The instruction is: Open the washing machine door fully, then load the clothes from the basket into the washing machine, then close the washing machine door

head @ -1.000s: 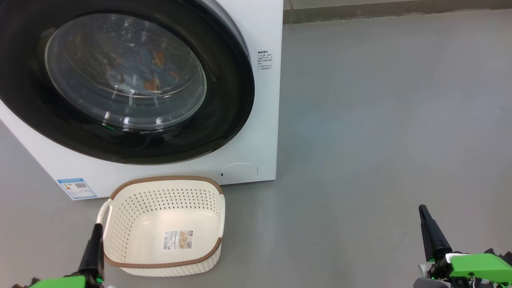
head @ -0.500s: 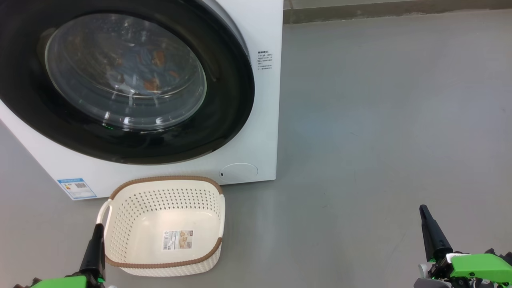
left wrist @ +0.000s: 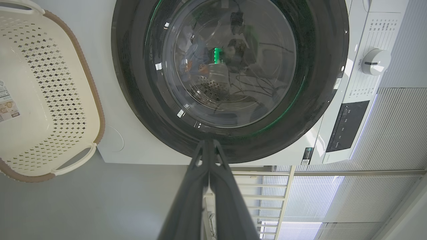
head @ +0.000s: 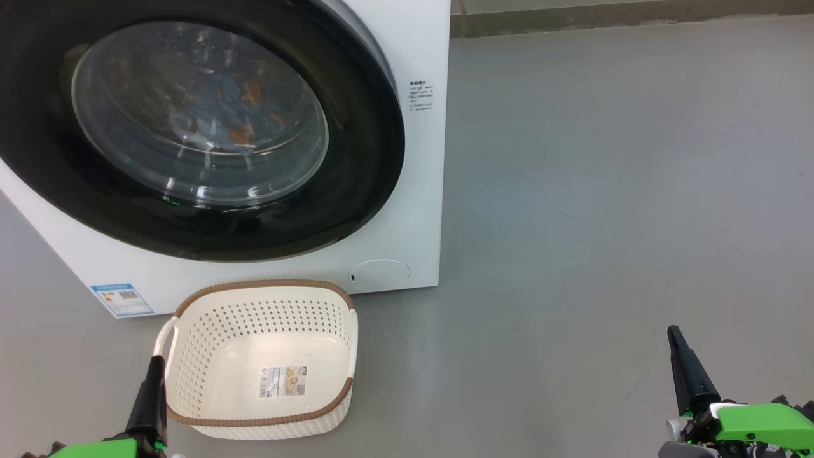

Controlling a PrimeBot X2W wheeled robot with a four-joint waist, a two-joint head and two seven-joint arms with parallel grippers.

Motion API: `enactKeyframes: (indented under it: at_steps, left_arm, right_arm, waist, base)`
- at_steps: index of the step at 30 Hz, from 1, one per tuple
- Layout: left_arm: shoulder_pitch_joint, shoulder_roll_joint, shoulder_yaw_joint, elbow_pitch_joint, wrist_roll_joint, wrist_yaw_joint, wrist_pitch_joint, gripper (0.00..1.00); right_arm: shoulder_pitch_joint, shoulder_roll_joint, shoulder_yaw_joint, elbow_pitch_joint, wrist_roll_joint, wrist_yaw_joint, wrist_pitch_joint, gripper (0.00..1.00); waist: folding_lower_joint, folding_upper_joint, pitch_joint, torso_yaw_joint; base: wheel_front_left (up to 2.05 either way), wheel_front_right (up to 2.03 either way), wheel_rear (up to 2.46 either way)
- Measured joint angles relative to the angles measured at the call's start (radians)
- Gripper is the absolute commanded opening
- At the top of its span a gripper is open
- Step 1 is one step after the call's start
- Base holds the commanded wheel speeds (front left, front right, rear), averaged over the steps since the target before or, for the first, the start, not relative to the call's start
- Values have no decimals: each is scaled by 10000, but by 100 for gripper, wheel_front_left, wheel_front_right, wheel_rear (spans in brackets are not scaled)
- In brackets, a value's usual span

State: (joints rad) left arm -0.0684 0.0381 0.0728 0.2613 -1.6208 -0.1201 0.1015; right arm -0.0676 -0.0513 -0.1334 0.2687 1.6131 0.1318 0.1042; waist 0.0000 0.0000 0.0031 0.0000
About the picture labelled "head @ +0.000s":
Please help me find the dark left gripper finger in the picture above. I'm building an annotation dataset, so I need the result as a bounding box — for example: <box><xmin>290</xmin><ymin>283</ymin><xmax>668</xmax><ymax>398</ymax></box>
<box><xmin>125</xmin><ymin>355</ymin><xmax>168</xmax><ymax>446</ymax></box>

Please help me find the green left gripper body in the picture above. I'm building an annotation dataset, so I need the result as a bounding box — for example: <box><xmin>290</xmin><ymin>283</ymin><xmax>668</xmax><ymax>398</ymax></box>
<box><xmin>22</xmin><ymin>438</ymin><xmax>169</xmax><ymax>458</ymax></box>

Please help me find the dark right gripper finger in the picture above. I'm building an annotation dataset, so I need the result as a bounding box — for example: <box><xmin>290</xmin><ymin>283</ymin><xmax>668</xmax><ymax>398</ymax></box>
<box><xmin>666</xmin><ymin>326</ymin><xmax>721</xmax><ymax>417</ymax></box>

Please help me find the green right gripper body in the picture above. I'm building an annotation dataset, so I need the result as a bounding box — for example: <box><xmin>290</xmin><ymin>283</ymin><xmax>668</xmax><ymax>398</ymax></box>
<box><xmin>658</xmin><ymin>404</ymin><xmax>814</xmax><ymax>458</ymax></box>

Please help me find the blue cartoon garment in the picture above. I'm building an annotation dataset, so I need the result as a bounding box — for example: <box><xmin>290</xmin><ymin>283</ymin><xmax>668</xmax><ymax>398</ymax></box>
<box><xmin>162</xmin><ymin>60</ymin><xmax>290</xmax><ymax>150</ymax></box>

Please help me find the black-rimmed glass washer door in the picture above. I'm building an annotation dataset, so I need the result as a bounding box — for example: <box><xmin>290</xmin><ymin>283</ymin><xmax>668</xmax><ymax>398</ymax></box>
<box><xmin>0</xmin><ymin>0</ymin><xmax>406</xmax><ymax>263</ymax></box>

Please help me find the white front-load washing machine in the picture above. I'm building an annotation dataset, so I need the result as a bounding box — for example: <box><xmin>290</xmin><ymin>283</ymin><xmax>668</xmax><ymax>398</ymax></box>
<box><xmin>0</xmin><ymin>0</ymin><xmax>452</xmax><ymax>319</ymax></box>

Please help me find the blue energy label sticker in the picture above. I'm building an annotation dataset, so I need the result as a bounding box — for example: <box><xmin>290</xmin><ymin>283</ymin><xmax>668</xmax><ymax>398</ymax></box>
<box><xmin>90</xmin><ymin>283</ymin><xmax>155</xmax><ymax>317</ymax></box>

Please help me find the basket product label sticker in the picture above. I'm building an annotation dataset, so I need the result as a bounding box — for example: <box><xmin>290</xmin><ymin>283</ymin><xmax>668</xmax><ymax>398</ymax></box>
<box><xmin>258</xmin><ymin>364</ymin><xmax>309</xmax><ymax>399</ymax></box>

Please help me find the cream laundry basket brown rim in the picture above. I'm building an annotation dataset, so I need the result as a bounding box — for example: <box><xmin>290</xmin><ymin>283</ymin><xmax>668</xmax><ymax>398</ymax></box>
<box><xmin>153</xmin><ymin>280</ymin><xmax>359</xmax><ymax>441</ymax></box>

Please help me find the round white filter cover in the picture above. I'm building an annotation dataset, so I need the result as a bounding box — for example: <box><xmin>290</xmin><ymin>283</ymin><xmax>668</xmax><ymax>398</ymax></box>
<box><xmin>348</xmin><ymin>259</ymin><xmax>411</xmax><ymax>292</ymax></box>

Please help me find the small printed text sticker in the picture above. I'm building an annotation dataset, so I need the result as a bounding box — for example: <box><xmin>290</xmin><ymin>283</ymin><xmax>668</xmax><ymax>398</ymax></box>
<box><xmin>409</xmin><ymin>81</ymin><xmax>436</xmax><ymax>112</ymax></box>

